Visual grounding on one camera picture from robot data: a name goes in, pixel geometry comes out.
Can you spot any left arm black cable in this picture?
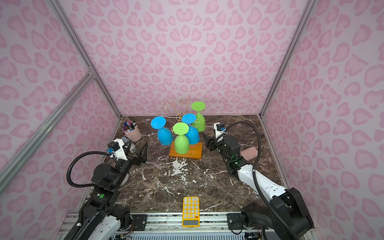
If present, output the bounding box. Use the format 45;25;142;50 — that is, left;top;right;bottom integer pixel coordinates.
66;150;121;189

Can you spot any green wine glass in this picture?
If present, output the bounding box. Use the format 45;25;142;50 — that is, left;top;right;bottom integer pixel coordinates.
191;102;206;133
173;122;190;155

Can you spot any pink case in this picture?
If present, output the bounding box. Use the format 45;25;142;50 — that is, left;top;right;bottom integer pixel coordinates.
241;147;259;162

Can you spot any orange wooden rack base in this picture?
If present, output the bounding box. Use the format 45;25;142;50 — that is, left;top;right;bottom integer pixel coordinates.
168;141;204;160

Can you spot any front green wine glass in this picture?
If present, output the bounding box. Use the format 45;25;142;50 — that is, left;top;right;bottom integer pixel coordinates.
173;122;190;155

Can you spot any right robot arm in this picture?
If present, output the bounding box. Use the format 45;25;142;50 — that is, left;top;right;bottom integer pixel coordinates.
204;136;314;240

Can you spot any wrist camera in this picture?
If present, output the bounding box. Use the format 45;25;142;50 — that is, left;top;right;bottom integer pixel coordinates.
213;122;226;139
107;137;132;161

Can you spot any back green wine glass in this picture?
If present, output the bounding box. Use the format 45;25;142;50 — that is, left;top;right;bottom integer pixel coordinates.
191;102;206;133

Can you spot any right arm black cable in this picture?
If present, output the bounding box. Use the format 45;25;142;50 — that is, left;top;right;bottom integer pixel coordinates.
221;120;301;240

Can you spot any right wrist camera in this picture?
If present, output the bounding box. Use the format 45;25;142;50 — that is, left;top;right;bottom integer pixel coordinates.
213;122;226;139

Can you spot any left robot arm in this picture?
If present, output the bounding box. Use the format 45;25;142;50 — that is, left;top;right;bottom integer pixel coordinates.
65;143;148;240

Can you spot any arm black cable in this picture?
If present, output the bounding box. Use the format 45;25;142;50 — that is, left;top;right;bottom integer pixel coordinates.
221;120;301;240
66;150;121;189

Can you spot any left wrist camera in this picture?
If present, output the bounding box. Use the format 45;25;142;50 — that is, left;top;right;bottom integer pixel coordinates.
107;137;132;161

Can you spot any blue wine glass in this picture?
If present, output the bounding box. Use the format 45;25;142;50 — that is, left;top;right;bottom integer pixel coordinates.
182;114;200;145
151;117;174;146

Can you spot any aluminium front rail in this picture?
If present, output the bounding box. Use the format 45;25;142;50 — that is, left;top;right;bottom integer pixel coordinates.
55;211;319;240

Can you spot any yellow calculator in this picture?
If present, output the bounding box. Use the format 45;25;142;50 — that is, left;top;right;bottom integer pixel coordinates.
182;197;200;228

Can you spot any pink metal pen bucket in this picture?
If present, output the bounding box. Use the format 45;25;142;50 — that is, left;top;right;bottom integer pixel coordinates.
122;120;142;142

